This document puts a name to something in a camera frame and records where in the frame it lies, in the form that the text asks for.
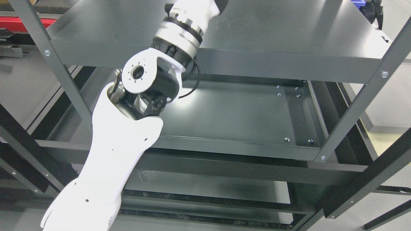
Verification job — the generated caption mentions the grey metal shelf unit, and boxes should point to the grey metal shelf unit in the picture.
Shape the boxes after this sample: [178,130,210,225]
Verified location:
[8,0,411,231]

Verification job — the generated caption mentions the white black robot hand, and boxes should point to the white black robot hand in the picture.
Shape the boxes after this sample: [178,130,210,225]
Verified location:
[169,0,222,33]

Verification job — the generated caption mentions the black metal shelf rack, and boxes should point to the black metal shelf rack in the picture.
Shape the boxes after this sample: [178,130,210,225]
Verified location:
[1,77,410,231]

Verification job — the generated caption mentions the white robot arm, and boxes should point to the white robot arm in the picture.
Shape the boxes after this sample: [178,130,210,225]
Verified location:
[40,5,214,231]

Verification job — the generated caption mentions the blue plastic crate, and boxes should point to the blue plastic crate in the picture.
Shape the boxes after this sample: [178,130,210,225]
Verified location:
[351,0,366,9]

